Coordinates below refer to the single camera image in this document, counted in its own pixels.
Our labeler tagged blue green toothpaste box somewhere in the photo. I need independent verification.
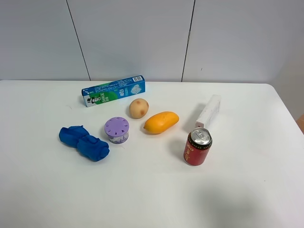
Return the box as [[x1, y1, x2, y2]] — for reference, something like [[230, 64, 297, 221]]
[[81, 76, 145, 107]]

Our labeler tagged yellow mango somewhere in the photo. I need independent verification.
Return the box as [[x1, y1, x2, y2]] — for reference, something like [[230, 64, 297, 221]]
[[143, 111, 179, 134]]

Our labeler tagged white rectangular box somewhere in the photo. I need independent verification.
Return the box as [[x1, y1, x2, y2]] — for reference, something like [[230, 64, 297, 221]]
[[195, 95, 221, 129]]

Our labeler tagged brown potato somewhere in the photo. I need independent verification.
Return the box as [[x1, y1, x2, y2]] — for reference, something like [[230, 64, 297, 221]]
[[129, 98, 149, 119]]

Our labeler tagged blue cloth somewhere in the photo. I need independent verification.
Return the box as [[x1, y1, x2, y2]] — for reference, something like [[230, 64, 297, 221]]
[[59, 126, 110, 162]]

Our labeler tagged red soda can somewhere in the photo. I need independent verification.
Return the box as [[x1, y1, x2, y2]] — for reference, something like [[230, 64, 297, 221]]
[[183, 127, 213, 166]]

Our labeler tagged purple air freshener jar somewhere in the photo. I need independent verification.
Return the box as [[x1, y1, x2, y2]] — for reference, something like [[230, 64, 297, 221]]
[[104, 117, 129, 144]]

